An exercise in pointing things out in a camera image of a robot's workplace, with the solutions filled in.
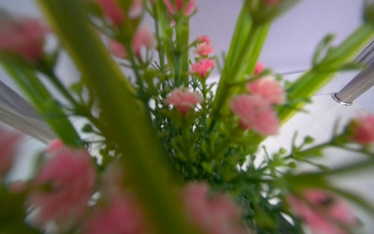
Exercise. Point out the pink flower pot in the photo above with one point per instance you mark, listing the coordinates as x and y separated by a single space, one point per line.
157 136

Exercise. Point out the white two-tier rack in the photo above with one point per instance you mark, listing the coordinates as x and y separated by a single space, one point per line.
336 111

